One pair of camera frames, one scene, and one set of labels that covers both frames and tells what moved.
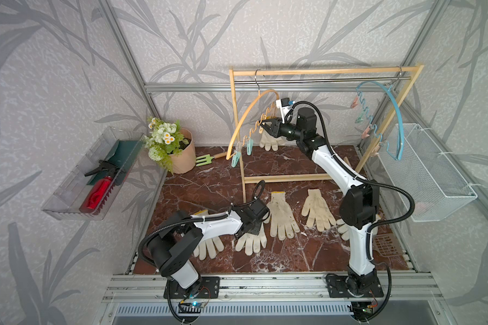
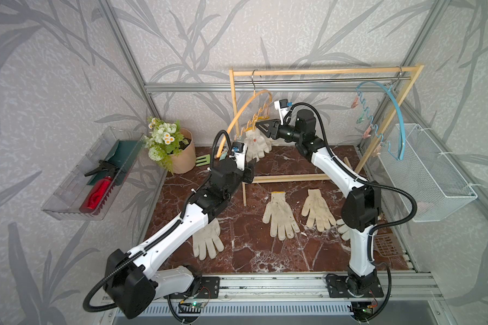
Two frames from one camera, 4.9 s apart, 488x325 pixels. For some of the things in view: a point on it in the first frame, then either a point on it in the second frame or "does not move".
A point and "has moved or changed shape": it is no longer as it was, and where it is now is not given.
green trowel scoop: x=118 y=162 does not move
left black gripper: x=257 y=229 -> x=249 y=172
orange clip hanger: x=259 y=124 -> x=233 y=110
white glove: x=318 y=210 does not move
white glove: x=344 y=228 does not move
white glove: x=269 y=141 has moved or changed shape
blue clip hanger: x=360 y=101 does not move
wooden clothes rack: x=419 y=68 does not move
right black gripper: x=276 y=127 does not move
